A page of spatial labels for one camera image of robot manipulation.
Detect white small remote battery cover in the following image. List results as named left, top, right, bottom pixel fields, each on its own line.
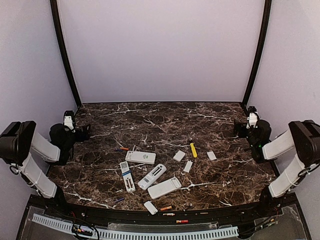
left=207, top=151, right=217, bottom=161

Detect yellow handled screwdriver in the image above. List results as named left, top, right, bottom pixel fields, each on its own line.
left=189, top=139, right=198, bottom=158

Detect slim white QR-code remote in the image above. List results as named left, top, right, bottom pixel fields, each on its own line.
left=119, top=161, right=136, bottom=193

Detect wide white remote control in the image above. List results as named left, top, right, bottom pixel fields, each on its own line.
left=125, top=151, right=156, bottom=165

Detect white slim remote battery cover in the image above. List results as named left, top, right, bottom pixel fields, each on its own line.
left=183, top=160, right=193, bottom=173

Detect white wide remote battery cover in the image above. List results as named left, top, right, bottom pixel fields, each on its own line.
left=173, top=150, right=186, bottom=162

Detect white remote with battery bay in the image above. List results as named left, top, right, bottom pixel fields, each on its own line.
left=138, top=163, right=167, bottom=190

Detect small white remote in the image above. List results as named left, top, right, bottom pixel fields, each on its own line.
left=147, top=177, right=182, bottom=200

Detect orange batteries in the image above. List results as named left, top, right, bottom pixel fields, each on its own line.
left=160, top=205, right=173, bottom=211

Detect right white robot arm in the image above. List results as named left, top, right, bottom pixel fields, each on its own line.
left=234, top=119, right=320, bottom=217

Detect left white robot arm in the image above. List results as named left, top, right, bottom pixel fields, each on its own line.
left=0, top=120, right=91, bottom=218

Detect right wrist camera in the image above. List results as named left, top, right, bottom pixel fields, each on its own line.
left=246, top=106, right=260, bottom=129

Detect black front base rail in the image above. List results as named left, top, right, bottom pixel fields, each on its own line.
left=27, top=193, right=297, bottom=226

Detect white slotted cable duct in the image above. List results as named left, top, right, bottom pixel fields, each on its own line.
left=32, top=213, right=239, bottom=240

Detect black enclosure frame post left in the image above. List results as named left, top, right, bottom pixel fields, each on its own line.
left=49, top=0, right=82, bottom=109

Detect black enclosure frame post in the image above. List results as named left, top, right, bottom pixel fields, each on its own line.
left=49, top=0, right=82, bottom=109
left=241, top=0, right=273, bottom=111

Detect black enclosure frame post right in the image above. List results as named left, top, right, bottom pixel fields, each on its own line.
left=241, top=0, right=273, bottom=111

